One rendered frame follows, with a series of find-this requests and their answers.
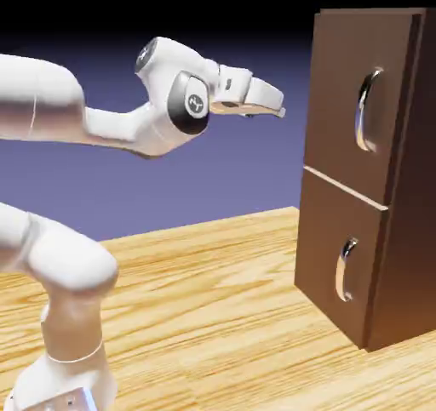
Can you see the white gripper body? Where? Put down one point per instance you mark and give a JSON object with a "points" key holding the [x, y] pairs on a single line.
{"points": [[264, 94]]}

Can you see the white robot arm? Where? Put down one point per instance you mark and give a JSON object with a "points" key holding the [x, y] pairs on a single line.
{"points": [[68, 104]]}

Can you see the large brown cabinet door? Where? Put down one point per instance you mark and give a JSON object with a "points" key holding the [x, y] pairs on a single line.
{"points": [[340, 111]]}

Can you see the small brown cabinet door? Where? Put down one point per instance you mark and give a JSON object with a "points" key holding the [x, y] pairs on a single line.
{"points": [[333, 254]]}

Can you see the dark brown wooden cabinet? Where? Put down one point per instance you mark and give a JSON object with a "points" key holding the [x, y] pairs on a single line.
{"points": [[408, 213]]}

